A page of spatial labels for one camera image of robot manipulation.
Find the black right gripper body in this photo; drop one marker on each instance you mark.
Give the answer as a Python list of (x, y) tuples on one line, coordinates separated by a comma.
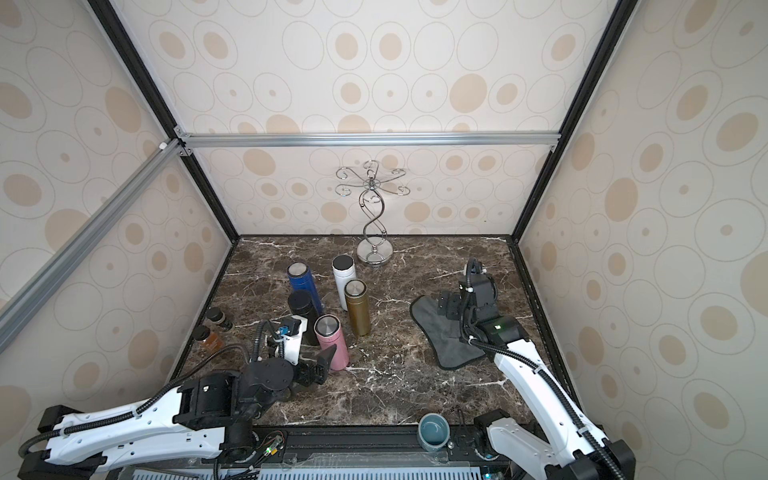
[(455, 302)]

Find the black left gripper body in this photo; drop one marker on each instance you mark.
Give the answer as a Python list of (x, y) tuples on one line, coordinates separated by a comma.
[(303, 371)]

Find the pink thermos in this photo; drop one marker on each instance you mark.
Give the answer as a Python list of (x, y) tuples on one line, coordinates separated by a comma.
[(328, 331)]

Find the grey yellow cleaning cloth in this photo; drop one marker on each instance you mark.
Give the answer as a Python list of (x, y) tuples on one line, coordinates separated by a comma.
[(443, 334)]

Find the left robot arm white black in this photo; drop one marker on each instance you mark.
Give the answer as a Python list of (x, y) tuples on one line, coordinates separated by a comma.
[(207, 414)]

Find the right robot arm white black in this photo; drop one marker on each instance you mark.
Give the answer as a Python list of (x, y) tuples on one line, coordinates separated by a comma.
[(572, 446)]

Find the black thermos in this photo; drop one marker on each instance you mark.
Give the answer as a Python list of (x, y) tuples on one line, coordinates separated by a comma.
[(300, 303)]

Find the gold thermos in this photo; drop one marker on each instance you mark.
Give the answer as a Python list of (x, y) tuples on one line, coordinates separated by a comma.
[(357, 300)]

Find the blue thermos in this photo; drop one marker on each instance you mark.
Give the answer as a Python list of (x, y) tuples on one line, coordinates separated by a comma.
[(301, 278)]

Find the white thermos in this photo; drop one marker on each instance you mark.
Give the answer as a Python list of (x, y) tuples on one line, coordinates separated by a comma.
[(344, 270)]

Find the orange spice jar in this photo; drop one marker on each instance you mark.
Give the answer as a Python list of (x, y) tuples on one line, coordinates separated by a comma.
[(207, 338)]

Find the dark lid spice jar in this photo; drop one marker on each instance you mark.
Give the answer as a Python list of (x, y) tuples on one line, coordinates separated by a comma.
[(218, 318)]

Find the silver metal cup stand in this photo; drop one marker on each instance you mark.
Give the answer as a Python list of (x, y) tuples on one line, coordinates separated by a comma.
[(374, 249)]

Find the teal ceramic mug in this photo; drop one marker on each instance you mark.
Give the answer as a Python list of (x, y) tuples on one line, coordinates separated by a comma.
[(433, 432)]

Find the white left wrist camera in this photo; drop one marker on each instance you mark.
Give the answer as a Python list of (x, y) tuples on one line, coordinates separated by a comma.
[(290, 332)]

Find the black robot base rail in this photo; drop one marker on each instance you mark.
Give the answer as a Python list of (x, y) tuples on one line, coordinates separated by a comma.
[(344, 453)]

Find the horizontal aluminium frame bar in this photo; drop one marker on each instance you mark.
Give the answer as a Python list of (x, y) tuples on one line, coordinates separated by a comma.
[(373, 139)]

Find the left aluminium frame bar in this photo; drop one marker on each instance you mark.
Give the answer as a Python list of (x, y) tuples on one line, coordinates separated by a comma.
[(23, 307)]

